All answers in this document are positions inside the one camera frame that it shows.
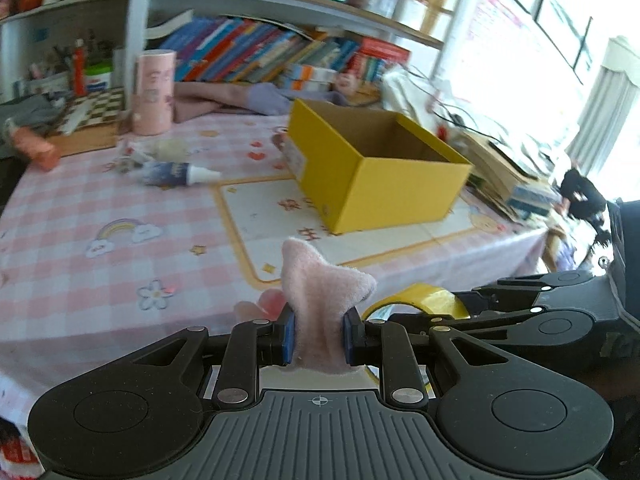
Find pink fuzzy sock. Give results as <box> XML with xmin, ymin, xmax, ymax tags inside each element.
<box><xmin>281</xmin><ymin>238</ymin><xmax>376</xmax><ymax>375</ymax></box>

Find white red paper card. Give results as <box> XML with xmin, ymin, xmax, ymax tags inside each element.
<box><xmin>113</xmin><ymin>141</ymin><xmax>153</xmax><ymax>174</ymax></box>

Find yellow tape roll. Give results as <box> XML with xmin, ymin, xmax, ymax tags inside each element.
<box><xmin>361</xmin><ymin>283</ymin><xmax>470</xmax><ymax>321</ymax></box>

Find beige foam block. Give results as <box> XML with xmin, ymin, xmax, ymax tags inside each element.
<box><xmin>143</xmin><ymin>139</ymin><xmax>190</xmax><ymax>162</ymax></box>

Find stack of old books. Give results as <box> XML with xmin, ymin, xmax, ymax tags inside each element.
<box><xmin>461</xmin><ymin>133</ymin><xmax>561</xmax><ymax>219</ymax></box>

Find pink checked tablecloth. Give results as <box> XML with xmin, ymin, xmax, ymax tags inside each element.
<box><xmin>1</xmin><ymin>115</ymin><xmax>548</xmax><ymax>426</ymax></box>

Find yellow cardboard box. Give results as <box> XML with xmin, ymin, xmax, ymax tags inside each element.
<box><xmin>283</xmin><ymin>100</ymin><xmax>472</xmax><ymax>234</ymax></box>

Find white tote bag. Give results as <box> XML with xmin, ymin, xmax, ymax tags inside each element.
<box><xmin>380</xmin><ymin>65</ymin><xmax>440</xmax><ymax>133</ymax></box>

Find pink purple cloth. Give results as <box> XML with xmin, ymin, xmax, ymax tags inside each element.
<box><xmin>172</xmin><ymin>82</ymin><xmax>349</xmax><ymax>124</ymax></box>

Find orange white box lower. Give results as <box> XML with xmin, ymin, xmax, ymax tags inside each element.
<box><xmin>277</xmin><ymin>77</ymin><xmax>332</xmax><ymax>92</ymax></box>

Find orange white box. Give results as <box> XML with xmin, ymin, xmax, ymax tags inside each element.
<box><xmin>285</xmin><ymin>64</ymin><xmax>337</xmax><ymax>84</ymax></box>
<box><xmin>277</xmin><ymin>77</ymin><xmax>332</xmax><ymax>92</ymax></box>

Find pink pig plush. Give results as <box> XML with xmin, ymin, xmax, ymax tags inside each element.
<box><xmin>333</xmin><ymin>73</ymin><xmax>360</xmax><ymax>98</ymax></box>

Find wooden chess board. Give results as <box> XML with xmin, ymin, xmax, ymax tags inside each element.
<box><xmin>47</xmin><ymin>88</ymin><xmax>125</xmax><ymax>157</ymax></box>

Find orange white box upper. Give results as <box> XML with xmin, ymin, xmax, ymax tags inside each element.
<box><xmin>285</xmin><ymin>64</ymin><xmax>337</xmax><ymax>84</ymax></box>

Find red thick dictionary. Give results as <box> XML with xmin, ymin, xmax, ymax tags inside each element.
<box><xmin>359</xmin><ymin>37</ymin><xmax>411</xmax><ymax>64</ymax></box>

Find pink cylinder container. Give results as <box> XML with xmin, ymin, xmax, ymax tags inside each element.
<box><xmin>132</xmin><ymin>49</ymin><xmax>176</xmax><ymax>136</ymax></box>

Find orange pink bottle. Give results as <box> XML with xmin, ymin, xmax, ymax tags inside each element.
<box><xmin>3</xmin><ymin>118</ymin><xmax>61</xmax><ymax>171</ymax></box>

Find grey clothing pile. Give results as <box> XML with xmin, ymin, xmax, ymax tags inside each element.
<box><xmin>1</xmin><ymin>94</ymin><xmax>62</xmax><ymax>145</ymax></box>

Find red figurine pen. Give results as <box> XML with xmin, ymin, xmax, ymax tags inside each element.
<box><xmin>73</xmin><ymin>38</ymin><xmax>87</xmax><ymax>96</ymax></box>

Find white shelf post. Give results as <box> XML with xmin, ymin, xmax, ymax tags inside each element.
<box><xmin>122</xmin><ymin>0</ymin><xmax>150</xmax><ymax>112</ymax></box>

